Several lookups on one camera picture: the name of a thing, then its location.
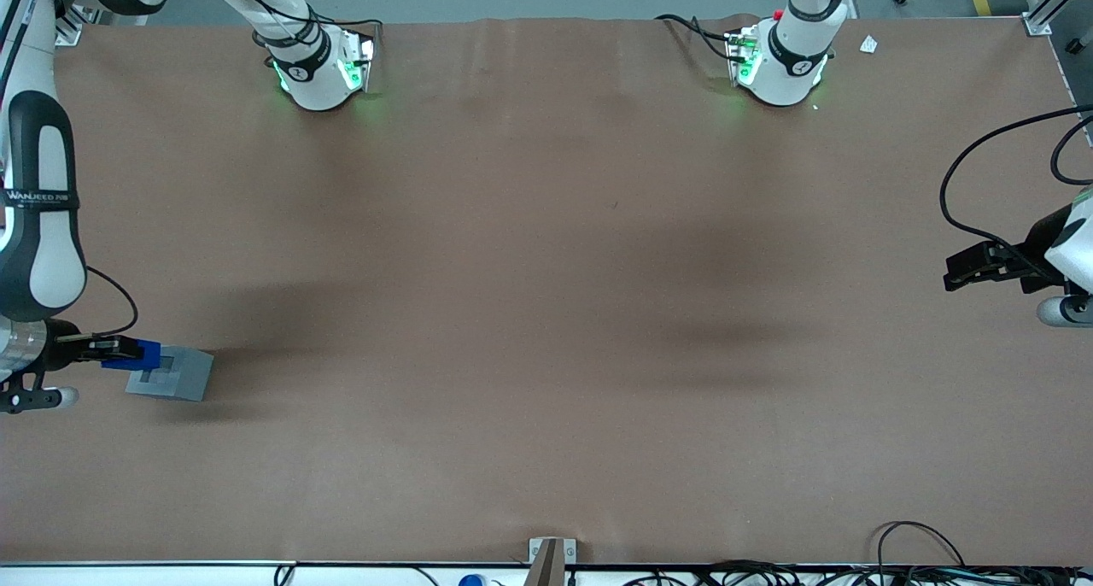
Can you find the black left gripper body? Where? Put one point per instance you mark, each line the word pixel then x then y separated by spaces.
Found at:
pixel 1036 254

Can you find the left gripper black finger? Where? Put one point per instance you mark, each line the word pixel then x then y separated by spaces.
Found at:
pixel 973 260
pixel 965 280

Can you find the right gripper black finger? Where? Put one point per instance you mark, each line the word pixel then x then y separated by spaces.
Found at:
pixel 115 348

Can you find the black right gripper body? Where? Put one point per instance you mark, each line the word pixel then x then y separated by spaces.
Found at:
pixel 63 353

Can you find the blue plastic part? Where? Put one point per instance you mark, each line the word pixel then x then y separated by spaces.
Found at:
pixel 150 354

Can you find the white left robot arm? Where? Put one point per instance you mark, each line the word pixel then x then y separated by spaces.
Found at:
pixel 790 65

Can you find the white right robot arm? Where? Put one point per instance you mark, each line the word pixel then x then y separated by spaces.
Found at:
pixel 38 244

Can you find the gray square base block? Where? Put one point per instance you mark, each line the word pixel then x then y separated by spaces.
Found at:
pixel 188 377

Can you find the white paper scrap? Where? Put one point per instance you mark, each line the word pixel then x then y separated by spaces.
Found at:
pixel 868 44

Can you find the paper table cover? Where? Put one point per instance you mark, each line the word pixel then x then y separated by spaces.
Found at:
pixel 546 313

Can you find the blue round cap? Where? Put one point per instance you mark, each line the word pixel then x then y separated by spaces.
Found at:
pixel 471 581

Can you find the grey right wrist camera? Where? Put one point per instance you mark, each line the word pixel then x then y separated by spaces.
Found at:
pixel 60 395

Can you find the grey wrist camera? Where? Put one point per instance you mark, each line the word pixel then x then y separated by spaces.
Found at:
pixel 1059 311
pixel 60 395

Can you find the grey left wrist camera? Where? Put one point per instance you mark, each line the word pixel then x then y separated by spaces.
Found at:
pixel 1059 311

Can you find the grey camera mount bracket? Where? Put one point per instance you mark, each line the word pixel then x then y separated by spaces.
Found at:
pixel 551 560

